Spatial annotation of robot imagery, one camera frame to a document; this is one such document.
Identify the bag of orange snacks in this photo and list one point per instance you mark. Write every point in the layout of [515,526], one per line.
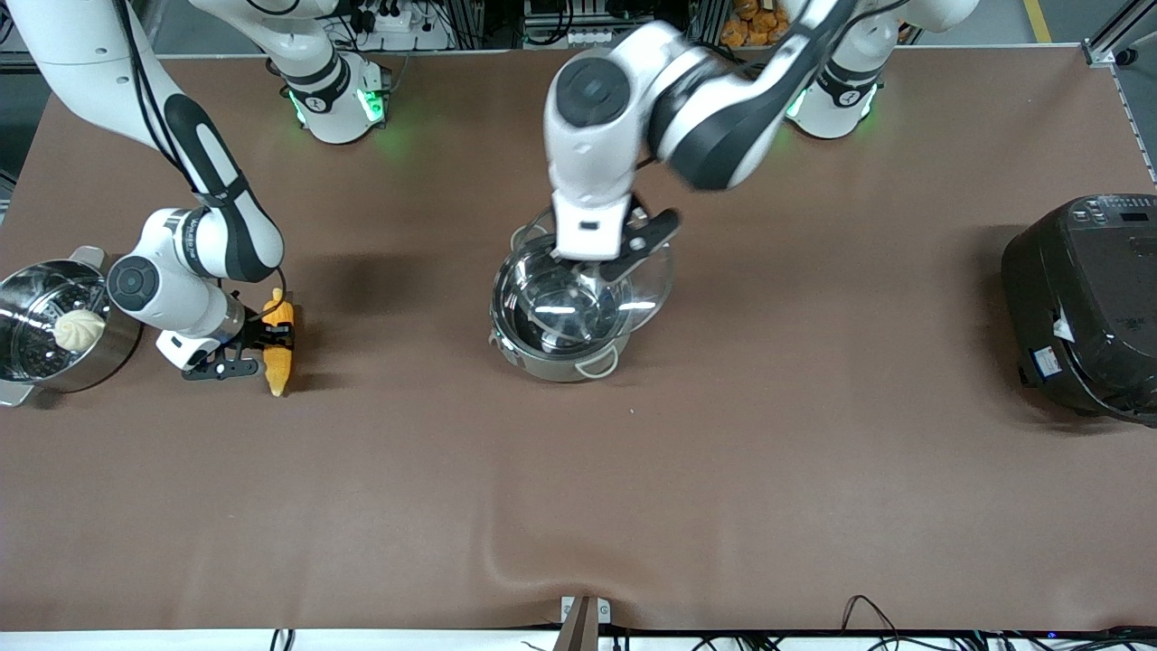
[750,23]

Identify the yellow corn cob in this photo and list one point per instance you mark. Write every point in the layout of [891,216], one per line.
[278,372]

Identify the metal clamp bracket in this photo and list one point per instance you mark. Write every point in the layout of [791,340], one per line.
[578,624]

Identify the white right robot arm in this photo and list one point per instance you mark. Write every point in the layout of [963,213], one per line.
[81,63]

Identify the stainless steel steamer pot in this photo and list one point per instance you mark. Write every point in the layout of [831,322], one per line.
[119,344]

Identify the white steamed bun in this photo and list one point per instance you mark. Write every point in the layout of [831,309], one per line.
[79,331]

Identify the stainless steel cooking pot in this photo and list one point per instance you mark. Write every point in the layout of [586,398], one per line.
[542,367]

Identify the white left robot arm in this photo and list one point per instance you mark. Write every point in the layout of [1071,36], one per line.
[723,127]

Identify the glass pot lid copper knob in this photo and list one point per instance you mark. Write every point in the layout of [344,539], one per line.
[655,282]

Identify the aluminium frame profile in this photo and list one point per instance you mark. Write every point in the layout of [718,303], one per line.
[1116,36]

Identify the black rice cooker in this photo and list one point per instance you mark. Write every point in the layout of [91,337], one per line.
[1085,307]

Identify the white power strip black plugs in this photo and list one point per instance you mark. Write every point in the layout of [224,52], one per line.
[402,23]

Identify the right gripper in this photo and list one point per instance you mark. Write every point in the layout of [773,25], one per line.
[259,335]

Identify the small white power strip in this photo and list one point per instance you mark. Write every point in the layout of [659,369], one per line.
[589,39]

